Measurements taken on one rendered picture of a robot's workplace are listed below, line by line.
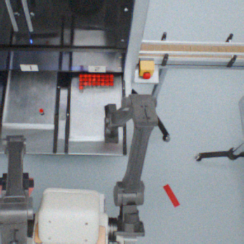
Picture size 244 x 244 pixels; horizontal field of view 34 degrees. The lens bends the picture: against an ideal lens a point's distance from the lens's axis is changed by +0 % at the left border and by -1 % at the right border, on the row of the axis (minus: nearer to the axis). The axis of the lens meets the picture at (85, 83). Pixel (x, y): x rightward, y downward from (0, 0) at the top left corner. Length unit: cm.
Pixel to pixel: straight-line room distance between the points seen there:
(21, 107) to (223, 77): 178
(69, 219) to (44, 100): 84
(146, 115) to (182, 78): 190
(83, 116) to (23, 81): 38
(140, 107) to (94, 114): 73
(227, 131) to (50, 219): 196
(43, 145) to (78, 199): 61
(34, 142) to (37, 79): 35
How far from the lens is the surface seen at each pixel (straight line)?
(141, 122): 128
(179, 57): 216
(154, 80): 213
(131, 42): 177
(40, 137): 199
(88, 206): 140
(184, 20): 348
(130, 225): 153
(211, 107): 313
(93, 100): 205
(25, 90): 210
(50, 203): 141
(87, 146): 196
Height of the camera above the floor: 275
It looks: 63 degrees down
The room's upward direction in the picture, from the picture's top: 2 degrees counter-clockwise
